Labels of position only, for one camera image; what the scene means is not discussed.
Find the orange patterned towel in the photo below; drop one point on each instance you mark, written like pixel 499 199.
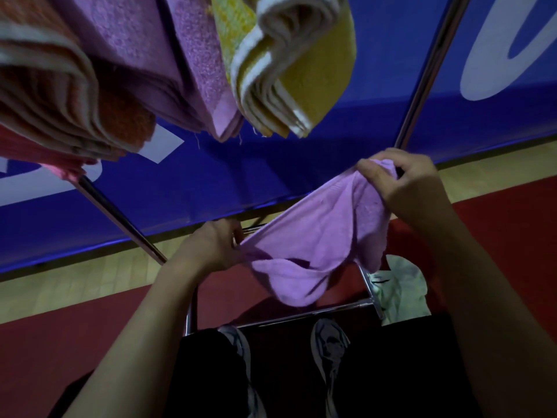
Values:
pixel 56 91

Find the person's left grey shoe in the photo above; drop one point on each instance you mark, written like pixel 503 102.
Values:
pixel 246 356

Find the person's right forearm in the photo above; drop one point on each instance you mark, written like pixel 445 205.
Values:
pixel 500 317

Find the pale green towel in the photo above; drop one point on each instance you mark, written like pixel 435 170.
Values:
pixel 402 287

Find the purple towel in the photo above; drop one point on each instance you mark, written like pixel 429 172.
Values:
pixel 317 239
pixel 174 60

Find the pink towel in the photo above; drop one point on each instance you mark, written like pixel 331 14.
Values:
pixel 35 156

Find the person's left hand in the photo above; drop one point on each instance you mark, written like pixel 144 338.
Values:
pixel 209 248

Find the blue banner with white print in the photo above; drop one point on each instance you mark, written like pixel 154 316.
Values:
pixel 413 52

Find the person's grey shoe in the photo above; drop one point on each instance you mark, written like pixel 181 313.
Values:
pixel 246 356
pixel 328 348

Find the person's black trousers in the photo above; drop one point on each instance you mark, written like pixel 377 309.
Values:
pixel 391 374

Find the person's right grey shoe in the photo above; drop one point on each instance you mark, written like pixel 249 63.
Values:
pixel 328 348

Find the person's right hand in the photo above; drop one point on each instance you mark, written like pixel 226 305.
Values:
pixel 413 187

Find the person's left forearm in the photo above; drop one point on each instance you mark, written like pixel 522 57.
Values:
pixel 135 348

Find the yellow white cloth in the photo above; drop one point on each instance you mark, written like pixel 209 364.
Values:
pixel 317 69

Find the metal drying rack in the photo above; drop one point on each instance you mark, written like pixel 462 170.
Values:
pixel 431 69

